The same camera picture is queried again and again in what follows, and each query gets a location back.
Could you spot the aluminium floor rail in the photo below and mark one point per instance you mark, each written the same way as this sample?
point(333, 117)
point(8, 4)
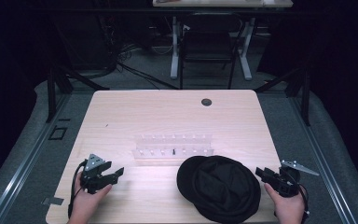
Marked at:
point(28, 161)
point(323, 161)

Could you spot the grey tape strip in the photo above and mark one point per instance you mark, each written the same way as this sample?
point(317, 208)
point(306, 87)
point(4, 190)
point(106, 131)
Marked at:
point(52, 201)

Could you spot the person's right hand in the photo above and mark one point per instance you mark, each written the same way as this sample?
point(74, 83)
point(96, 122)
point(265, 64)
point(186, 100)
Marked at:
point(287, 210)

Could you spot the white-legged desk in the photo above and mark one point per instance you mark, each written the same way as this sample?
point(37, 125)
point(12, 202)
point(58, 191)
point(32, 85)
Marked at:
point(217, 3)

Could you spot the black chair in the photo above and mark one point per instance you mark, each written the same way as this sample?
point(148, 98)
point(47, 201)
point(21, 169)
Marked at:
point(209, 43)

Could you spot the person's left hand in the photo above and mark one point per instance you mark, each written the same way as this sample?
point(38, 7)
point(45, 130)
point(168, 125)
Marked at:
point(85, 203)

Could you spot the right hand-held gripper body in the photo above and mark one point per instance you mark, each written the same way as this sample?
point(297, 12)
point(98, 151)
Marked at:
point(287, 183)

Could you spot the black cap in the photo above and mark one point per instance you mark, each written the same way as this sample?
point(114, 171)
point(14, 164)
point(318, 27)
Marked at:
point(220, 189)

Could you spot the clear acrylic rack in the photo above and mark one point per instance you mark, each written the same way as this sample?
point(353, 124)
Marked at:
point(172, 146)

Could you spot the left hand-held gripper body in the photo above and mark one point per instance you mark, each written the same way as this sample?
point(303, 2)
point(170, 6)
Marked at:
point(92, 180)

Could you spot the dark round table grommet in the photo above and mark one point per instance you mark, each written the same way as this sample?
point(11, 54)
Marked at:
point(206, 102)

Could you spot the black metal stand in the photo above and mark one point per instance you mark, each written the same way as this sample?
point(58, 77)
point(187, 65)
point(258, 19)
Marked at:
point(304, 93)
point(52, 93)

